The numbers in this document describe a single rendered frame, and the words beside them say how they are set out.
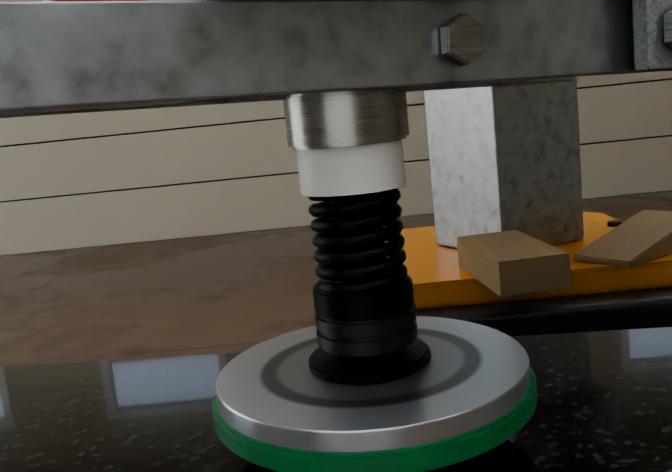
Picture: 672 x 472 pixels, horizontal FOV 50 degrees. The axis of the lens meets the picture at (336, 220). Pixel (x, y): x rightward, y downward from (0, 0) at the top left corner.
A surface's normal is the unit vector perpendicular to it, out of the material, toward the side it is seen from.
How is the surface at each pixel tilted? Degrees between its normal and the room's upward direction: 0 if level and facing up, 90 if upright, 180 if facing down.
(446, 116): 90
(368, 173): 90
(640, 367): 0
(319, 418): 0
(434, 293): 90
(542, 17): 90
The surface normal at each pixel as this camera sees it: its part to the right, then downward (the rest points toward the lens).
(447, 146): -0.87, 0.16
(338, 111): -0.08, 0.16
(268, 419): -0.10, -0.98
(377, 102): 0.48, 0.09
